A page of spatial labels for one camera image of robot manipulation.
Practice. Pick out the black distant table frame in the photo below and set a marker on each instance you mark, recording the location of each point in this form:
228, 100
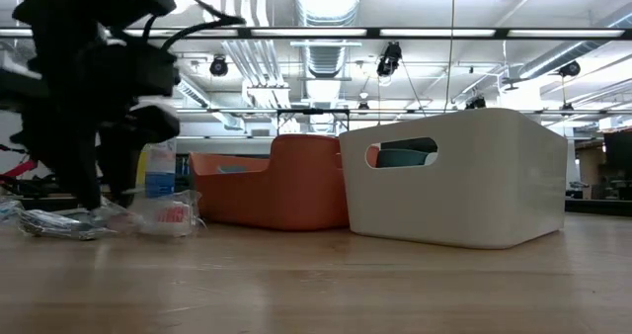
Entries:
312, 111

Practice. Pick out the teal plastic bin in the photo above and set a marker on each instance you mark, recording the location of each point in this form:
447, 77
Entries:
402, 158

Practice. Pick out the small clear-wrapped packet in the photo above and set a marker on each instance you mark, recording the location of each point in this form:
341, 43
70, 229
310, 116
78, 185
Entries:
118, 221
10, 209

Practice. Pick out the red bar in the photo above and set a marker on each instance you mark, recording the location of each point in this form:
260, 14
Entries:
22, 170

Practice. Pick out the black ceiling spotlight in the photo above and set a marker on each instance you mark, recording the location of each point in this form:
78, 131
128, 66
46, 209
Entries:
476, 103
218, 67
570, 69

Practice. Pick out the black overhead camera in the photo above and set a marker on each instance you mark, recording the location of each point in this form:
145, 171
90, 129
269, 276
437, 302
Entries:
390, 59

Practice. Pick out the silver ventilation duct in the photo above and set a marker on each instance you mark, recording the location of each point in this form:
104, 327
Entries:
326, 8

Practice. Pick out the orange plastic bin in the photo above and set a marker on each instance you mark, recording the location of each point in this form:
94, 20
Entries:
276, 191

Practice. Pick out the white plastic bin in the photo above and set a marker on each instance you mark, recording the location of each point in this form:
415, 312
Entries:
469, 191

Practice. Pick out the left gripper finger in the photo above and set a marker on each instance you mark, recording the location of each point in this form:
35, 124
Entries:
121, 171
86, 176

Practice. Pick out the white disinfecting wipes canister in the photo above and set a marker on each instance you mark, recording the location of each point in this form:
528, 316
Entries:
160, 176

